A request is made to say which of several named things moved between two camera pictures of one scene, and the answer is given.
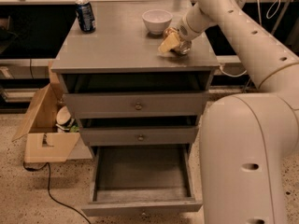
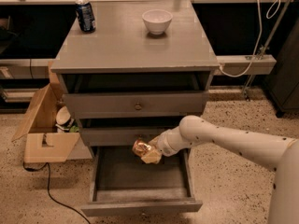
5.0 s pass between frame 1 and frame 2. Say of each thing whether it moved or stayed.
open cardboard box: stayed
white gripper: moved
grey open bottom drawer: stayed
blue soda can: stayed
